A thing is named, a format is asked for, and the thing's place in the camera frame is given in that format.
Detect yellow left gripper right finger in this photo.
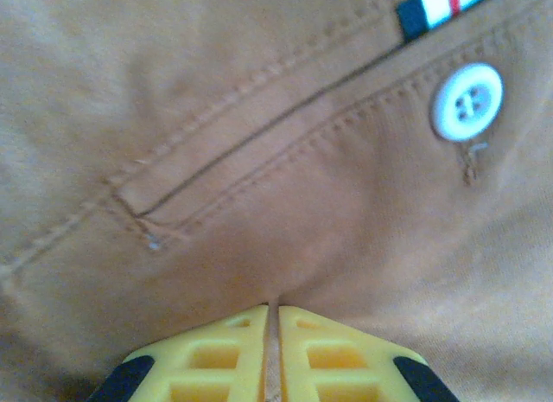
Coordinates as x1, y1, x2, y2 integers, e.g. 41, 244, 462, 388
278, 305, 460, 402

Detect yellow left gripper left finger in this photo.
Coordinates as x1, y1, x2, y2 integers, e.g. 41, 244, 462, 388
86, 304, 270, 402

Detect brown long pants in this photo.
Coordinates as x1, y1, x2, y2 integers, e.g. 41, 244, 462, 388
0, 0, 553, 402

